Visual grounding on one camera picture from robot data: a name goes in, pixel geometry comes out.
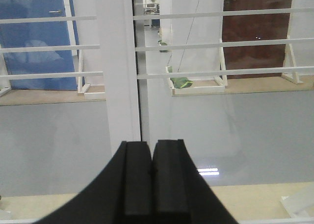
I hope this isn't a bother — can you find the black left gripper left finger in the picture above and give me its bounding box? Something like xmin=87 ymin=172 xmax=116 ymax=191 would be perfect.
xmin=37 ymin=141 xmax=153 ymax=224

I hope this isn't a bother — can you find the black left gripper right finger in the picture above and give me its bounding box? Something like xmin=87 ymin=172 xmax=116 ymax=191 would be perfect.
xmin=153 ymin=139 xmax=237 ymax=224

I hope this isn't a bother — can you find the brown door panel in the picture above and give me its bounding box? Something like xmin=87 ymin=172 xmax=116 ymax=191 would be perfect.
xmin=222 ymin=0 xmax=292 ymax=70

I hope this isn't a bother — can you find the blue door panel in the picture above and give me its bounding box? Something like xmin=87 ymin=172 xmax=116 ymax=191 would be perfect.
xmin=0 ymin=0 xmax=85 ymax=92

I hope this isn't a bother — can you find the white wooden support stand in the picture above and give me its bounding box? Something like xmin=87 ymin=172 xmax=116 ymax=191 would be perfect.
xmin=165 ymin=48 xmax=228 ymax=96

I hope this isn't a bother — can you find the green bag on floor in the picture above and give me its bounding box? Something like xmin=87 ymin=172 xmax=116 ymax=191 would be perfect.
xmin=170 ymin=77 xmax=193 ymax=89

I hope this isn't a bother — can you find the white door frame post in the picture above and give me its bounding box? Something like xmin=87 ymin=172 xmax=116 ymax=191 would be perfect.
xmin=95 ymin=0 xmax=141 ymax=153

